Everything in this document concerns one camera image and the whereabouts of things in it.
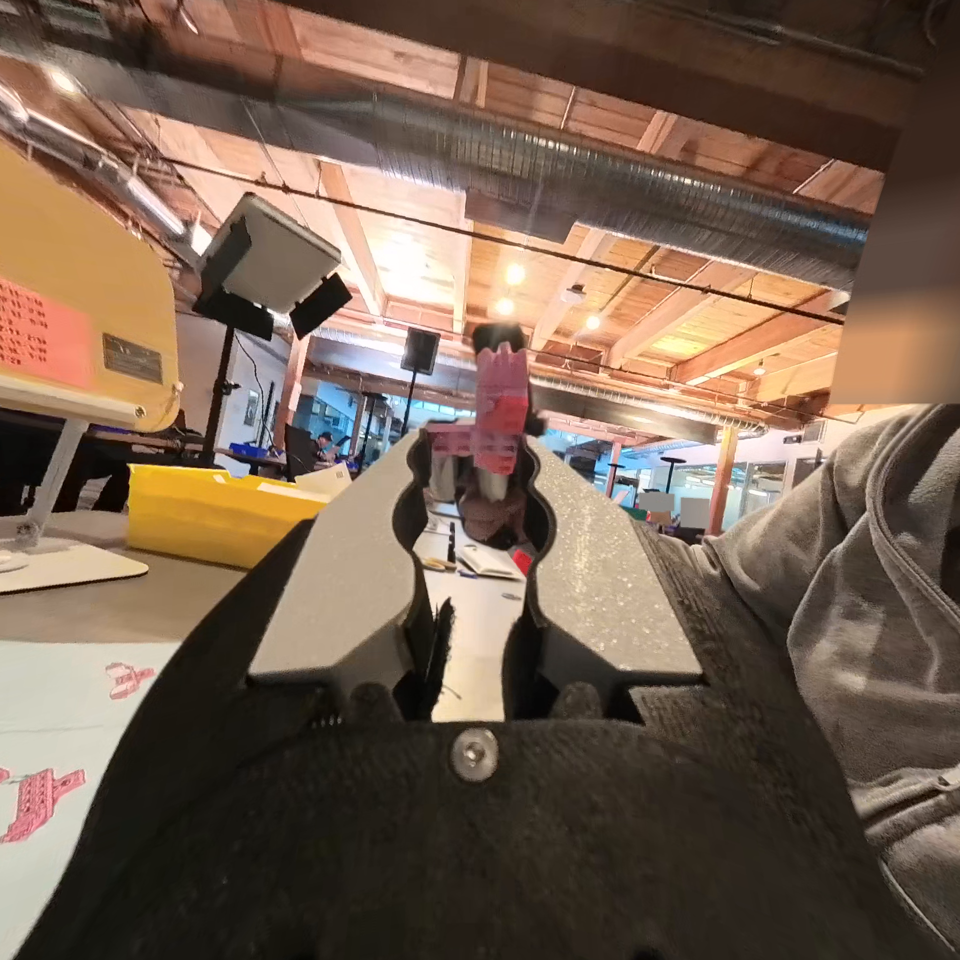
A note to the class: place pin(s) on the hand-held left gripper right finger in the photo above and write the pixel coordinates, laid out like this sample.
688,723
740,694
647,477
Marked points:
615,592

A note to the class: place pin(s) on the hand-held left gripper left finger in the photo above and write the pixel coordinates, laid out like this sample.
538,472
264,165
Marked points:
337,592

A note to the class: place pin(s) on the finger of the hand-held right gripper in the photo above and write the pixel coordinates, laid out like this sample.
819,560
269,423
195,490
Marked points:
442,472

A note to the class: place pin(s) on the pink brick assembly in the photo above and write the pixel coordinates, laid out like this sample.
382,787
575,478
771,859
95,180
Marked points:
499,405

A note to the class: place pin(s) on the person's right forearm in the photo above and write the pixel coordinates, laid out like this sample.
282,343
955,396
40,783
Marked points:
750,570

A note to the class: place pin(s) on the person's right hand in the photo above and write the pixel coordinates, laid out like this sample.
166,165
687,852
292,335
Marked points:
487,517

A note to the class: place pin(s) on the black panel on stand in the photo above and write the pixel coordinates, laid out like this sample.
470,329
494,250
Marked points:
420,349

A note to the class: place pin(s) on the open notebook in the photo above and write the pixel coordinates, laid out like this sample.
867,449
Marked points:
487,561

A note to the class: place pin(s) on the white printed paper sheet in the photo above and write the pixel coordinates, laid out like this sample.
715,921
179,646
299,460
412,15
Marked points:
326,480

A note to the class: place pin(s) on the shallow yellow plastic bin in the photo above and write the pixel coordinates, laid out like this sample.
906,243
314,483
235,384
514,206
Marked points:
210,517

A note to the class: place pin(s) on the studio light on black stand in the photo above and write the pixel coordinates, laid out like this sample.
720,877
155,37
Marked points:
270,255

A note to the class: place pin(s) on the black label plate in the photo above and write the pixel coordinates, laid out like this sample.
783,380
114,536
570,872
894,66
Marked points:
133,358

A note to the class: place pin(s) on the open pale blue instruction booklet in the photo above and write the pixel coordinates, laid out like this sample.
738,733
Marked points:
45,712

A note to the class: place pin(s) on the person's grey hoodie torso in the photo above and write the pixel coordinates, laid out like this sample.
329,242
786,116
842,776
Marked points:
900,750

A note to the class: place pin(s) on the pink sticky note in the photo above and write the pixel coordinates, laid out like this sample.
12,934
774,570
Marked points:
41,334

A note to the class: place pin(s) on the wooden top white stand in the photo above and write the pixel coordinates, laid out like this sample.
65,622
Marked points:
75,247

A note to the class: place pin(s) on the large ribbed ventilation duct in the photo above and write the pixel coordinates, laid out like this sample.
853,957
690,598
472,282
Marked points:
600,187

